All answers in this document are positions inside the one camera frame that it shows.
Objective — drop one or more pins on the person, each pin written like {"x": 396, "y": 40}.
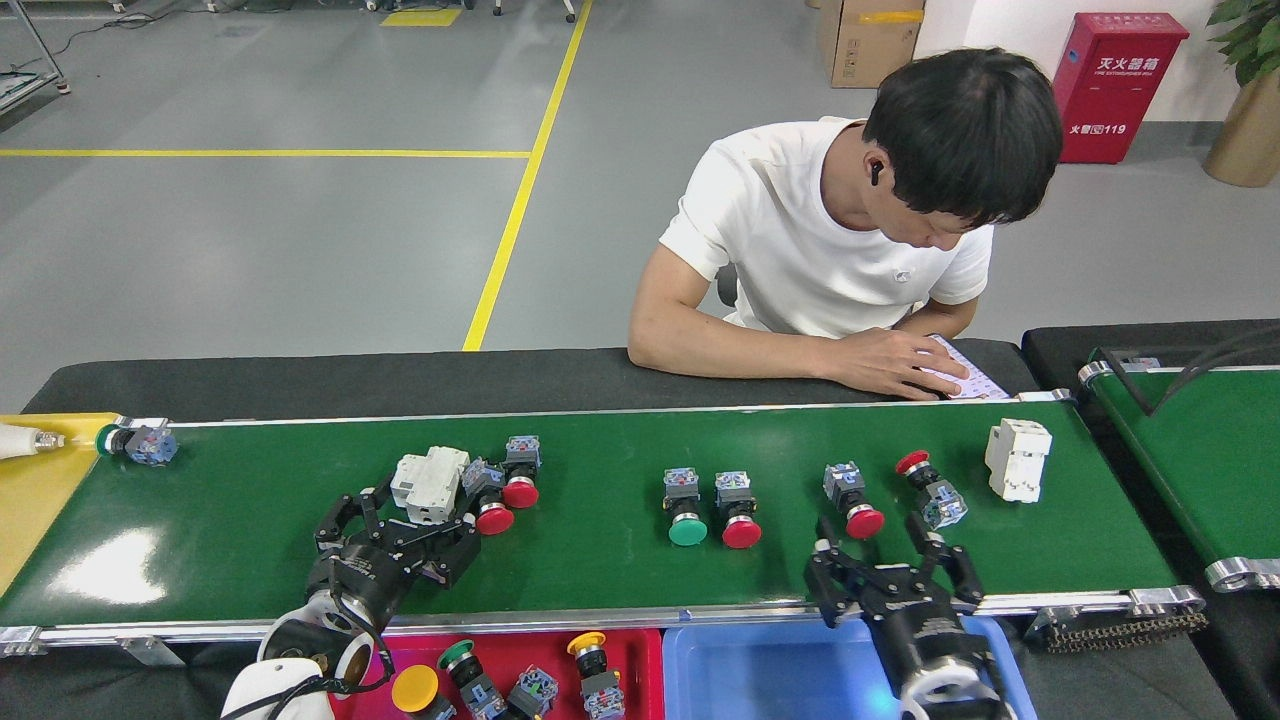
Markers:
{"x": 790, "y": 240}

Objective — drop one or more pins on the person's right forearm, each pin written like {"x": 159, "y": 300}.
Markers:
{"x": 730, "y": 350}

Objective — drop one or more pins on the potted plant brass pot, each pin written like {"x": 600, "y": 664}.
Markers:
{"x": 1245, "y": 130}

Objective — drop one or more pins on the person's left forearm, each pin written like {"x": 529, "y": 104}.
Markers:
{"x": 940, "y": 318}

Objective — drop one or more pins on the person's right hand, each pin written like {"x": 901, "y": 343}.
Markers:
{"x": 895, "y": 365}

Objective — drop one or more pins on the metal cart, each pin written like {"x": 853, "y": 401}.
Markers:
{"x": 25, "y": 85}

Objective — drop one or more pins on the cardboard box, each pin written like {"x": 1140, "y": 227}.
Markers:
{"x": 870, "y": 45}

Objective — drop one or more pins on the yellow push button switch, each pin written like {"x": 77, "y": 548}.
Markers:
{"x": 415, "y": 688}

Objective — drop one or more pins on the green push button switch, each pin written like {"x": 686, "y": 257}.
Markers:
{"x": 687, "y": 530}
{"x": 150, "y": 445}
{"x": 470, "y": 680}

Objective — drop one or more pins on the blue plastic bin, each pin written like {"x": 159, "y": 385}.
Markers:
{"x": 760, "y": 680}

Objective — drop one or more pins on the white light bulb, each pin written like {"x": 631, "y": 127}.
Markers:
{"x": 20, "y": 442}

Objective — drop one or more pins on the green side belt conveyor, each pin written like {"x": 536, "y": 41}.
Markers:
{"x": 1200, "y": 470}

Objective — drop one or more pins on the smartphone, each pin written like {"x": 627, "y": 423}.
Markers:
{"x": 985, "y": 385}

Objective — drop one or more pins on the white circuit breaker red lever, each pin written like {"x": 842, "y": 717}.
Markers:
{"x": 1018, "y": 460}
{"x": 430, "y": 483}

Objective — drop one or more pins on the red plastic bin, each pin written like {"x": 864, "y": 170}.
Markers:
{"x": 640, "y": 680}

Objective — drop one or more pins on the red fire extinguisher box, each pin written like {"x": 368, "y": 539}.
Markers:
{"x": 1120, "y": 90}

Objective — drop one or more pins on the yellow push button red collar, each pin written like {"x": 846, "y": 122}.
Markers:
{"x": 598, "y": 685}

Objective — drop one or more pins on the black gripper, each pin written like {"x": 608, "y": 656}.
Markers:
{"x": 360, "y": 580}
{"x": 930, "y": 630}

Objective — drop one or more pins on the black earbud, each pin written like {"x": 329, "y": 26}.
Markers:
{"x": 876, "y": 172}

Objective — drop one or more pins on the yellow plastic bin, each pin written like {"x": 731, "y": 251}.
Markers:
{"x": 40, "y": 510}

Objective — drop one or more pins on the push button switch grey block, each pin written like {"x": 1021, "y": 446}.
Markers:
{"x": 533, "y": 690}

